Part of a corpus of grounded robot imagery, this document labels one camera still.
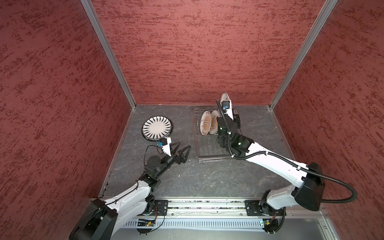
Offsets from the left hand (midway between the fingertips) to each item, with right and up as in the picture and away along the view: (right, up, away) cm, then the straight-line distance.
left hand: (186, 147), depth 77 cm
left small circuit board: (-22, -37, -5) cm, 44 cm away
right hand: (+22, +18, -6) cm, 30 cm away
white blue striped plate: (-23, +16, +32) cm, 43 cm away
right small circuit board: (+42, -37, -6) cm, 56 cm away
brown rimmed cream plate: (-23, +7, +26) cm, 36 cm away
